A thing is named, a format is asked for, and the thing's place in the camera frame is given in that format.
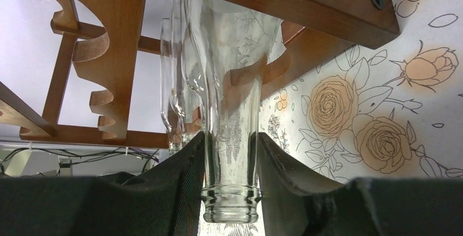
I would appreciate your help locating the brown wooden wine rack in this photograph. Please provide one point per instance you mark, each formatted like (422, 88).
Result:
(100, 38)

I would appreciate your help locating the clear round glass bottle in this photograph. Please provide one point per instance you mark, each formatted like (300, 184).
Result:
(179, 104)

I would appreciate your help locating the clear slim glass bottle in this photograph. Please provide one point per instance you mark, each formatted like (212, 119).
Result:
(231, 100)

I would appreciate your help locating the floral patterned table mat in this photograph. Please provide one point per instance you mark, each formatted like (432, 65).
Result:
(397, 113)

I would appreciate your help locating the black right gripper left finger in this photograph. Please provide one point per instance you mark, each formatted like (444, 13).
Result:
(164, 200)

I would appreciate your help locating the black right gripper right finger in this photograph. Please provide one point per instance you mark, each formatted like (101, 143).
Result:
(296, 200)

